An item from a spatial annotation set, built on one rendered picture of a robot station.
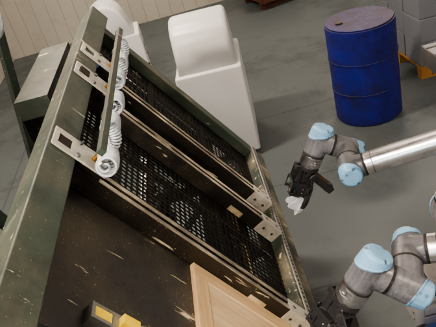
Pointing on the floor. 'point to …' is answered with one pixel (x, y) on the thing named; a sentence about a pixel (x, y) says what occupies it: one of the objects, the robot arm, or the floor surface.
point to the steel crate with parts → (266, 3)
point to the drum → (364, 65)
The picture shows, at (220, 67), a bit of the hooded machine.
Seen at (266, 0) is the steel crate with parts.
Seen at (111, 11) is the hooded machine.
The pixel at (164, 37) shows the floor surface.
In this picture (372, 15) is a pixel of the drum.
